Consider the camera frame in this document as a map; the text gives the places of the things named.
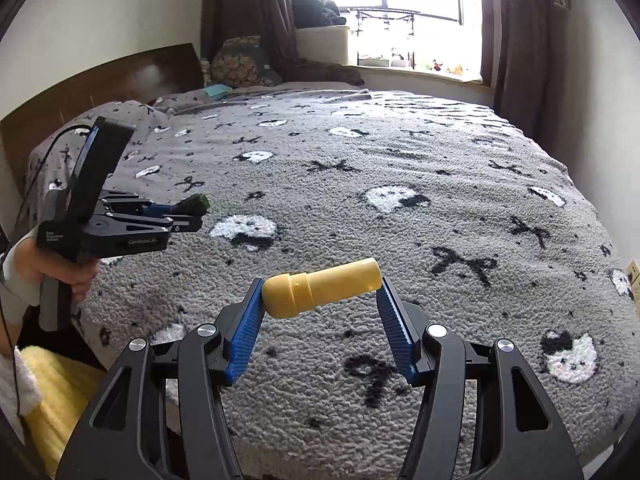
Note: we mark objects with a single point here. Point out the white fleece cloth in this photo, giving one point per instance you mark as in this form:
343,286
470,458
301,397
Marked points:
15,385

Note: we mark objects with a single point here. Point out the teal small item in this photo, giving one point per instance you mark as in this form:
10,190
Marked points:
217,91

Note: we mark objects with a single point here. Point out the dark clothes pile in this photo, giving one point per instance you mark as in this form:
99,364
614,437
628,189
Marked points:
317,10

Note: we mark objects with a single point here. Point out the person's left hand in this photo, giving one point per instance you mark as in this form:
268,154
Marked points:
30,265

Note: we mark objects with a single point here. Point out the yellow fleece cloth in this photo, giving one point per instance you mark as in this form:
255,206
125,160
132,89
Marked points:
65,400

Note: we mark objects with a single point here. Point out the yellow plastic bottle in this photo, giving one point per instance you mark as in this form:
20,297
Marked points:
320,287

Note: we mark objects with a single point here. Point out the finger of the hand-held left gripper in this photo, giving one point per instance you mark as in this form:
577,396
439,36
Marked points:
187,223
155,209

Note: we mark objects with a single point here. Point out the white storage box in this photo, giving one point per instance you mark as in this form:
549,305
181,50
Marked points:
322,45

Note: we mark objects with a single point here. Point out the dark wooden headboard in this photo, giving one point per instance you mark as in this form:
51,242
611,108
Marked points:
100,90

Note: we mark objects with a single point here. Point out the person's left forearm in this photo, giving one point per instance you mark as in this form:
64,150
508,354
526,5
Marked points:
10,290

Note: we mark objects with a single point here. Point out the brown curtain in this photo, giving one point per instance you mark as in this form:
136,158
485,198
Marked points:
250,5
520,35

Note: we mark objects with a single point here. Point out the black metal rack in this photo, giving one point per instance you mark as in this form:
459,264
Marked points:
382,35

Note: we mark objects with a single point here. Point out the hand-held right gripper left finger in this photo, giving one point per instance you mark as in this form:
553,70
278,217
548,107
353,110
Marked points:
245,332

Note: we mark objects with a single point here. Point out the small windowsill figures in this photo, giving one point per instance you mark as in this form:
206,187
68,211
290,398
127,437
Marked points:
447,67

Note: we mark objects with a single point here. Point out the brown crumpled cloth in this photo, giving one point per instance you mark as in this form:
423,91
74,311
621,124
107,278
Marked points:
325,72

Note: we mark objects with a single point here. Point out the dark green small item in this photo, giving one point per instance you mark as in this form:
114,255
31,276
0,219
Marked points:
192,204

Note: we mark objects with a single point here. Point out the grey printed blanket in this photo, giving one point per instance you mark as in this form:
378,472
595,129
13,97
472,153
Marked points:
400,185

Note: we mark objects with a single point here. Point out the patterned dark pillow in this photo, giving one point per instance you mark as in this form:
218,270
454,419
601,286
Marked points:
242,62

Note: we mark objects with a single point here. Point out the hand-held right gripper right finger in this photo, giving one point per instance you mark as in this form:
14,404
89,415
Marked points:
396,332

